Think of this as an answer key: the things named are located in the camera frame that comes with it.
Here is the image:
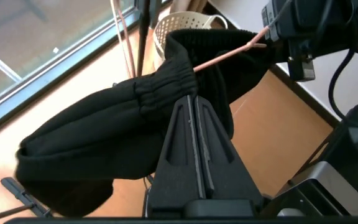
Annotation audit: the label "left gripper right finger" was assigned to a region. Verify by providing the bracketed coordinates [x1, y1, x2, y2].
[194, 95, 264, 216]

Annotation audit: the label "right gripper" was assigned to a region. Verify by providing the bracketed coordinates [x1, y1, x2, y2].
[273, 33, 317, 83]

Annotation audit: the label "black clothes rack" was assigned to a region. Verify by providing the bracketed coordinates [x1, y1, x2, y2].
[0, 0, 152, 224]

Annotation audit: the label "window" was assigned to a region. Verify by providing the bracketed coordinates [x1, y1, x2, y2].
[0, 0, 174, 138]

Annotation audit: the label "beige curtain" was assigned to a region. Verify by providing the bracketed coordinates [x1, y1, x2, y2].
[169, 0, 208, 15]

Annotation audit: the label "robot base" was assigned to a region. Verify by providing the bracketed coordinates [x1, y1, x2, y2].
[259, 104, 358, 218]

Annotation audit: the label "white laundry basket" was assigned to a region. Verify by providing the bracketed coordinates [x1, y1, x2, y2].
[152, 11, 229, 70]

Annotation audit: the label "pink clothes hanger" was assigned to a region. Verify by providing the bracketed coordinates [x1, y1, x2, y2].
[109, 0, 137, 79]
[193, 26, 270, 73]

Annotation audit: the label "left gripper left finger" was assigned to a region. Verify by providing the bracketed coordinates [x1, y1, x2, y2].
[147, 95, 205, 217]

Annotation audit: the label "black shorts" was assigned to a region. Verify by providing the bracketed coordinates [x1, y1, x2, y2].
[14, 28, 276, 218]

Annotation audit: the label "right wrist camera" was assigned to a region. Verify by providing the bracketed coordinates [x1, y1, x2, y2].
[261, 0, 295, 43]

